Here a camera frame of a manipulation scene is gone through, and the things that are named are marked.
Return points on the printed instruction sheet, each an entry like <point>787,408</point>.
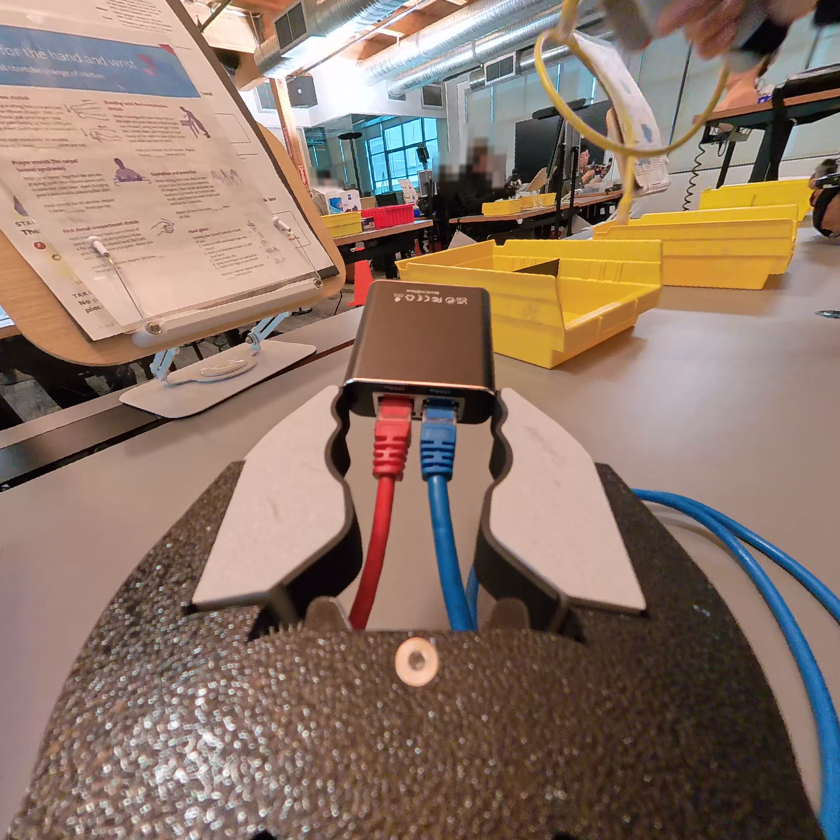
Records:
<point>131,164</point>

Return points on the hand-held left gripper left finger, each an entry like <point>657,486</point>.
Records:
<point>275,525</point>

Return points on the wooden document stand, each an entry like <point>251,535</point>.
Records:
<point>46,328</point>

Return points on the orange traffic cone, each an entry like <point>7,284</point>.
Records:
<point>361,289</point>

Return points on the yellow storage bin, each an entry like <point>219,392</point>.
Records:
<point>722,256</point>
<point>754,197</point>
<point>525,308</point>
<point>341,224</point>

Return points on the black wall speaker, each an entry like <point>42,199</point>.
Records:
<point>302,92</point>

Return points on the black monitor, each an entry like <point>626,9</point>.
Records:
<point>531,144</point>

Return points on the black network adapter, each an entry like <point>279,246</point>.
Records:
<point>420,328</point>

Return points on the person's right hand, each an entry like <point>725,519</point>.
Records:
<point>709,26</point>

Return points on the red storage bin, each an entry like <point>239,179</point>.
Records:
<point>387,216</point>

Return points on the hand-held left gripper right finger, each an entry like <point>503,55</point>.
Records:
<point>564,525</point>

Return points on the black-legged wooden desk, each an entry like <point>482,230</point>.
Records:
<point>781,111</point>

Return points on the grey desk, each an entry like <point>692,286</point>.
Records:
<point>722,394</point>

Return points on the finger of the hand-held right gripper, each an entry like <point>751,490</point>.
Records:
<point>630,19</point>

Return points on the silver ventilation duct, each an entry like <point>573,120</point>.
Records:
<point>459,33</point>

